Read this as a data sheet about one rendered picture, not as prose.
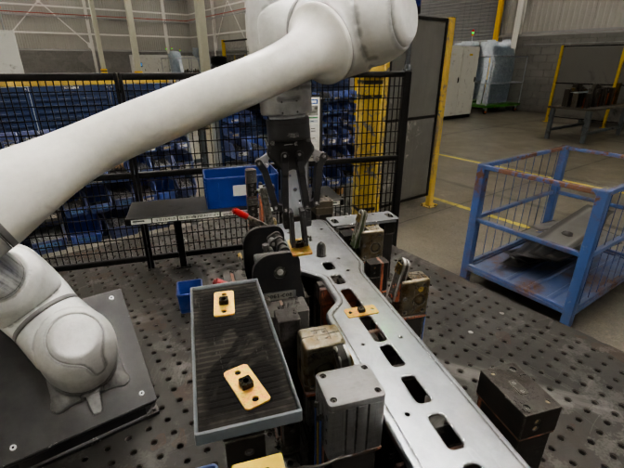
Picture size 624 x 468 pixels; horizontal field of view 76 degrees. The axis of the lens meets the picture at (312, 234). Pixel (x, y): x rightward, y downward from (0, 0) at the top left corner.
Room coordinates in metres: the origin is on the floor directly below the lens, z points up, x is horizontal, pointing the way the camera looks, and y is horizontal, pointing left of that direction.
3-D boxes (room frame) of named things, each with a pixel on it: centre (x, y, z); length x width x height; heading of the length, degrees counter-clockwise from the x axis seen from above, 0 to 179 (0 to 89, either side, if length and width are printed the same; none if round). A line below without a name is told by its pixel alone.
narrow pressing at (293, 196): (1.57, 0.07, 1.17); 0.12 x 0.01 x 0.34; 106
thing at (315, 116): (1.87, 0.07, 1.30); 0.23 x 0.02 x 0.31; 106
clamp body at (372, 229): (1.32, -0.21, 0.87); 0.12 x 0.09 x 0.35; 106
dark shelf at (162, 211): (1.67, 0.32, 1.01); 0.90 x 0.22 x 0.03; 106
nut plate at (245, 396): (0.44, 0.09, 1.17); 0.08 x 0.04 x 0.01; 33
